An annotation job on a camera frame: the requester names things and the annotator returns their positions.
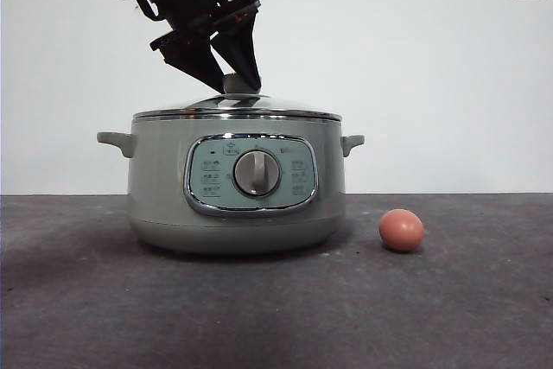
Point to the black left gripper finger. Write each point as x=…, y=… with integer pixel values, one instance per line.
x=194, y=60
x=242, y=47

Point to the brown egg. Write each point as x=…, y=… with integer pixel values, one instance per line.
x=402, y=230

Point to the sage green electric cooking pot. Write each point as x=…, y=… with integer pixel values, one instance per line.
x=164, y=196

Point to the glass lid with green knob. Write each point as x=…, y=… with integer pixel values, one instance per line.
x=268, y=106

